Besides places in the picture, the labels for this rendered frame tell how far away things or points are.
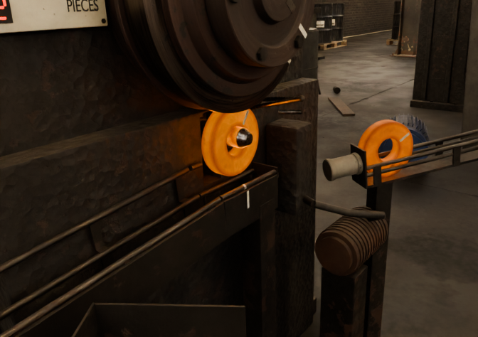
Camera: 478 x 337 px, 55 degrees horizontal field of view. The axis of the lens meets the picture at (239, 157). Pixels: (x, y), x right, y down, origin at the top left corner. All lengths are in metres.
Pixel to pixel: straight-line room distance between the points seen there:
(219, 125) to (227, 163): 0.09
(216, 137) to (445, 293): 1.32
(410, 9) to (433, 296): 8.19
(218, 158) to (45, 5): 0.42
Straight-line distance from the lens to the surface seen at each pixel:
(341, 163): 1.22
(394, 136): 1.28
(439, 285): 2.05
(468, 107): 3.64
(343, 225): 1.24
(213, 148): 0.92
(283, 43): 0.90
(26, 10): 0.80
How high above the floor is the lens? 1.09
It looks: 19 degrees down
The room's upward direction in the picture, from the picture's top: 2 degrees counter-clockwise
